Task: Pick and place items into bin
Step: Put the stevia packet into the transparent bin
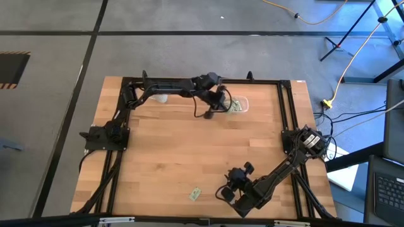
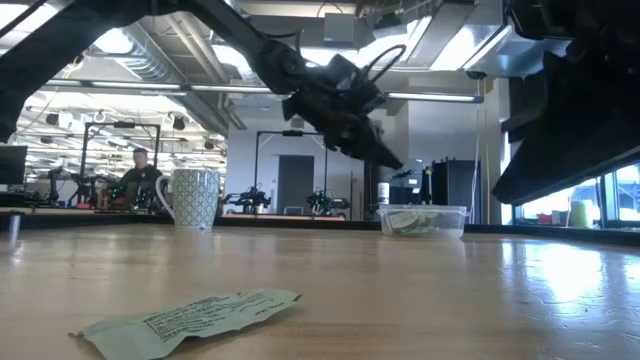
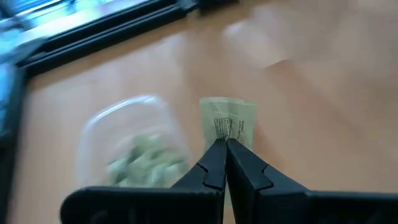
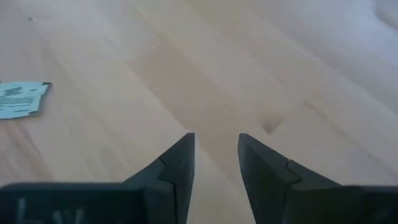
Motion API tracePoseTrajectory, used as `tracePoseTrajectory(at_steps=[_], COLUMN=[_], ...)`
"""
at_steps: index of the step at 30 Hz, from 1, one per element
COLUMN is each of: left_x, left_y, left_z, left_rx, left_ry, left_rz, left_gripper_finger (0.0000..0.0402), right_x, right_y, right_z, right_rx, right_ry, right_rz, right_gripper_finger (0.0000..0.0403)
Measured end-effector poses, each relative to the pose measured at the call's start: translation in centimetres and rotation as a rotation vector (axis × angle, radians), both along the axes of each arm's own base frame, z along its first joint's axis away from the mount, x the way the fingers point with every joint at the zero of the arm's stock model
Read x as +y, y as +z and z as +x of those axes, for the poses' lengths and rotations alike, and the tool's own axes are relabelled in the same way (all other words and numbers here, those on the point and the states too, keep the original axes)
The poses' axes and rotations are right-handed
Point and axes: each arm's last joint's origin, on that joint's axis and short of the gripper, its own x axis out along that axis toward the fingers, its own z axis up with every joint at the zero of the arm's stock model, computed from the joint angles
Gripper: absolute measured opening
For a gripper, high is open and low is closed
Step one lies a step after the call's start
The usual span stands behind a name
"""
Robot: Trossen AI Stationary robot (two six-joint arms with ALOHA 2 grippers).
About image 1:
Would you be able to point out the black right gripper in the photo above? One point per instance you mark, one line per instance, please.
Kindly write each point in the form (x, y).
(237, 178)

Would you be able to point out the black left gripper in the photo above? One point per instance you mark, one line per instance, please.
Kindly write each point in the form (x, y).
(218, 99)

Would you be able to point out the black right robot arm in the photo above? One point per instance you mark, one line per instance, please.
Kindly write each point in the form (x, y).
(277, 176)

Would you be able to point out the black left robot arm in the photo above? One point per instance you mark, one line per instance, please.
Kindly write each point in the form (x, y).
(170, 85)

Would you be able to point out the clear plastic bin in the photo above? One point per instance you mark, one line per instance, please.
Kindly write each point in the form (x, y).
(244, 105)

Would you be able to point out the black table clamp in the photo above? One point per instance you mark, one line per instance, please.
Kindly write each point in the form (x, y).
(144, 75)
(250, 75)

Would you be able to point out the white plastic bowl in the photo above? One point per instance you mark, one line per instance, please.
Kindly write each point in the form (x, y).
(161, 99)

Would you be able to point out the white box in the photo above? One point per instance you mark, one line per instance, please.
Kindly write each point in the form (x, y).
(344, 179)

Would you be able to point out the dark desk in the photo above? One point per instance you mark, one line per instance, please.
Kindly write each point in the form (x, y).
(369, 189)

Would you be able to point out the desk with black legs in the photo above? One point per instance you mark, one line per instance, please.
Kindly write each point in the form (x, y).
(347, 31)

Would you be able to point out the black keyboard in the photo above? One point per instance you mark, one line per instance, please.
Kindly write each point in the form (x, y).
(389, 195)

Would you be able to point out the grey side table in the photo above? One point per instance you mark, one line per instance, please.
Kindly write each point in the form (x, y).
(394, 126)

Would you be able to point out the black hazard-striped floor hatch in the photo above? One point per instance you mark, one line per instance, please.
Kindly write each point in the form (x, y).
(12, 67)

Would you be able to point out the blue object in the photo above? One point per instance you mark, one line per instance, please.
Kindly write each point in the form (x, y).
(11, 145)

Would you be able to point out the black aluminium table frame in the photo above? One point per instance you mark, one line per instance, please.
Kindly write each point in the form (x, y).
(268, 81)

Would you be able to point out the black rail with silver brackets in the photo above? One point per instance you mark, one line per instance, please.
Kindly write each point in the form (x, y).
(63, 220)

